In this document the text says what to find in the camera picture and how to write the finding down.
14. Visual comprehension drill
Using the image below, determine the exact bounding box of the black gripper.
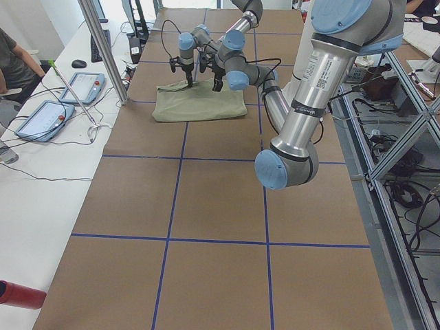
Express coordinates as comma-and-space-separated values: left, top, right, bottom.
212, 65, 226, 92
181, 63, 193, 87

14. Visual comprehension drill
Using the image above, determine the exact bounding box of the olive green long-sleeve shirt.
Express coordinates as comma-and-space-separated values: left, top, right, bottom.
152, 78, 248, 122

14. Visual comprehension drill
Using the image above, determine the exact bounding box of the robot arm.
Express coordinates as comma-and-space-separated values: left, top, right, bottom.
169, 1, 263, 91
216, 1, 406, 190

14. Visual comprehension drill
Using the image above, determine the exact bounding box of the black keyboard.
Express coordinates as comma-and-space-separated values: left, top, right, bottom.
90, 29, 112, 63

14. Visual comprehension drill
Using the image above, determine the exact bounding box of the far blue teach pendant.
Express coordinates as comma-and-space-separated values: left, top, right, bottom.
69, 72, 105, 105

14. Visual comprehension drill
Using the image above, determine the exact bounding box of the blue teach pendant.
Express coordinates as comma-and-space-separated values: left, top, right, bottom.
69, 72, 105, 105
14, 100, 75, 142

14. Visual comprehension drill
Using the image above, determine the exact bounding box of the black computer mouse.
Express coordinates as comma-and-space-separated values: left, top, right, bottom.
71, 59, 87, 69

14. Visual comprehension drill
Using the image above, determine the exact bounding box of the metal grabber stick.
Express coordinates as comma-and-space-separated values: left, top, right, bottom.
49, 60, 112, 142

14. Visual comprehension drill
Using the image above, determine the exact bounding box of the near blue teach pendant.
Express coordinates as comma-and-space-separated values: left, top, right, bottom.
14, 100, 75, 142

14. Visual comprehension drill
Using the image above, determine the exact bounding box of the seated person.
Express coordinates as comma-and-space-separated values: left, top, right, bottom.
1, 30, 45, 104

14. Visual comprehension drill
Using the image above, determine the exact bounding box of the red bottle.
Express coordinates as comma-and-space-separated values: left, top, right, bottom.
1, 280, 47, 310

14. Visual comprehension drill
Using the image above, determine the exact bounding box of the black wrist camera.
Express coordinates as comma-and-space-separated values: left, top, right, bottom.
169, 56, 181, 73
199, 52, 215, 74

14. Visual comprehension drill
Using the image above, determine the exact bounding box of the aluminium frame post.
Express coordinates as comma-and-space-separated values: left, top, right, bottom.
78, 0, 128, 105

